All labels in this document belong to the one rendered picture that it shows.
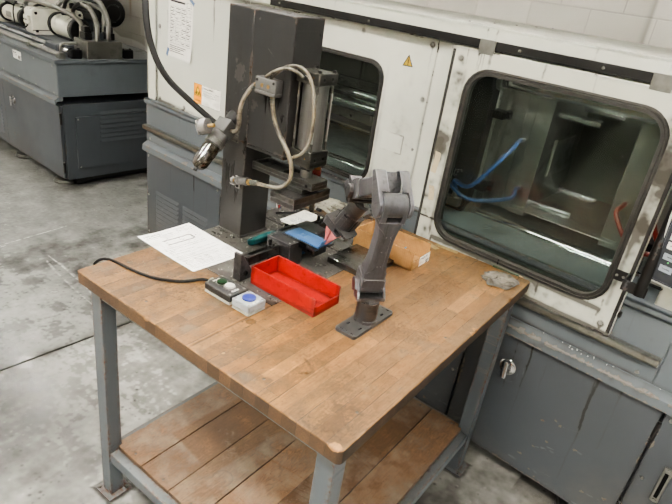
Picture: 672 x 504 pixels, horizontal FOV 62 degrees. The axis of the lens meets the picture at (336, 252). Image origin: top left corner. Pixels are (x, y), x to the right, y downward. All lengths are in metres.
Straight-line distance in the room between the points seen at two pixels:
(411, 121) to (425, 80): 0.17
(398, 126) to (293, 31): 0.77
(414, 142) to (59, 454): 1.83
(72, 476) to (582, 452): 1.88
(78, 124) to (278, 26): 3.18
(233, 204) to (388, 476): 1.10
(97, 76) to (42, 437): 2.94
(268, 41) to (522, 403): 1.60
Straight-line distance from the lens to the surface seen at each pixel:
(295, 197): 1.75
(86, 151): 4.84
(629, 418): 2.23
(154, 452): 2.15
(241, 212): 1.97
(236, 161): 1.93
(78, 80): 4.71
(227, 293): 1.61
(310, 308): 1.59
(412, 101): 2.28
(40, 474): 2.46
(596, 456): 2.35
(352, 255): 1.93
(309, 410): 1.30
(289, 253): 1.80
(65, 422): 2.63
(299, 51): 1.73
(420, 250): 2.04
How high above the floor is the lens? 1.76
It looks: 26 degrees down
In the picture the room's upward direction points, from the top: 9 degrees clockwise
